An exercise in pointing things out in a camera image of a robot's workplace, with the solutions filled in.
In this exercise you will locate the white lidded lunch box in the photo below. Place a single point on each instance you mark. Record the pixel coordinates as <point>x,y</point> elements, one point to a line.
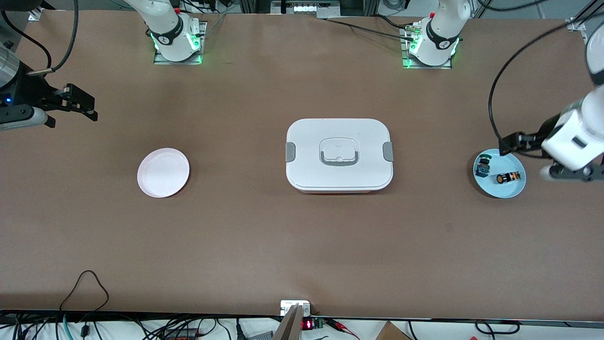
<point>311,141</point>

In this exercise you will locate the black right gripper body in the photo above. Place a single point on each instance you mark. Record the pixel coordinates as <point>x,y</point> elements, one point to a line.
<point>29,91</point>

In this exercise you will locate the green blue switch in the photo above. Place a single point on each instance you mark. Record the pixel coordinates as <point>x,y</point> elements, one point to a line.
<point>482,167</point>

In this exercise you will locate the brown cardboard piece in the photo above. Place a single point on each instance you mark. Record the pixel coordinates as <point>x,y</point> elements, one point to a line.
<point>391,333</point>

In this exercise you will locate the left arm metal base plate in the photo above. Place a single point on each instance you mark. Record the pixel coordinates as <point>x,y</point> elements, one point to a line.
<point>424,66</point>

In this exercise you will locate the light blue round plate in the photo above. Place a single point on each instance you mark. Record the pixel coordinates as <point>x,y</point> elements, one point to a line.
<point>495,189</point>

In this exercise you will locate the orange black device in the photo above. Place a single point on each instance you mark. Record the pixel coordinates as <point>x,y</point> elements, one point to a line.
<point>181,334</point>

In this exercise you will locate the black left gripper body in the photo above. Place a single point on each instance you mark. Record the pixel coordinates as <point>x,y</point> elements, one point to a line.
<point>546,128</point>

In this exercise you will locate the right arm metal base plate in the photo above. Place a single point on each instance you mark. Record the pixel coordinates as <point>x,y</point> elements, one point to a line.
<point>163,60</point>

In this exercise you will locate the pink round plate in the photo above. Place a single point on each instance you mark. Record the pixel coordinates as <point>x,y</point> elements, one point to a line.
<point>163,172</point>

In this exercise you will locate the red digit display module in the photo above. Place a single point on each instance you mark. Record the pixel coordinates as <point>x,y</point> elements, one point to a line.
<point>307,324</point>

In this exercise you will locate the red black probe leads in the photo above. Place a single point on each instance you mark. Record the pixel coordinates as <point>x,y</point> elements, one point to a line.
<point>342,327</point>

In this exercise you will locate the aluminium corner profile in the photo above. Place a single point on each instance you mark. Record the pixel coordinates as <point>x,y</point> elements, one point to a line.
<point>576,22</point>
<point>35,15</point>

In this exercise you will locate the metal rack with lights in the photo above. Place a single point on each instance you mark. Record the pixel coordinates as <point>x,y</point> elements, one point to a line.
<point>306,8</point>

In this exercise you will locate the grey aluminium bar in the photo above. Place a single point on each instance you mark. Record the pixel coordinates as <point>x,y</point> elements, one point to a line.
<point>289,328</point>

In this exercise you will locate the grey power adapter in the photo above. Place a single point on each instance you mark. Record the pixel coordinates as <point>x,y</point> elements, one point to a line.
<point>259,336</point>

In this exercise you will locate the white socket box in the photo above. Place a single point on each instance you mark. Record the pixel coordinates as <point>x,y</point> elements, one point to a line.
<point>288,306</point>

